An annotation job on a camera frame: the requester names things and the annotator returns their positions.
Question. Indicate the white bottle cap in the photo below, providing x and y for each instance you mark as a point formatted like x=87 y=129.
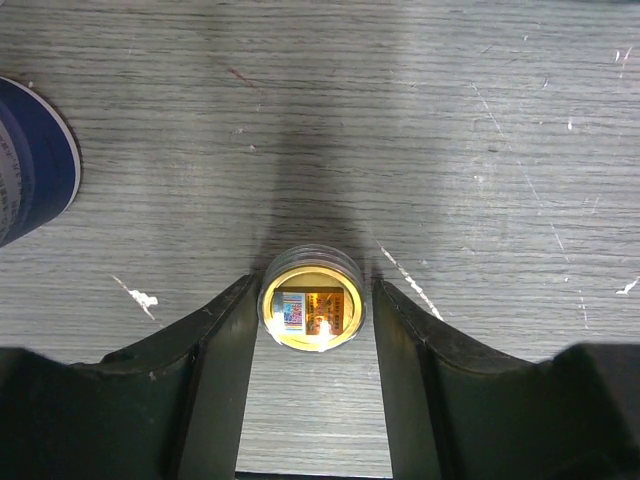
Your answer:
x=40 y=162

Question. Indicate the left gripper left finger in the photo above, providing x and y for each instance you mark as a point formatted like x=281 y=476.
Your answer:
x=170 y=406

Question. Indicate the clear gold bottle lid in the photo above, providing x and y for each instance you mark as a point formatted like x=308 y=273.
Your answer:
x=312 y=298

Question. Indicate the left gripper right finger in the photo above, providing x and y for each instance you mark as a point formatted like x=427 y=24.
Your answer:
x=456 y=408

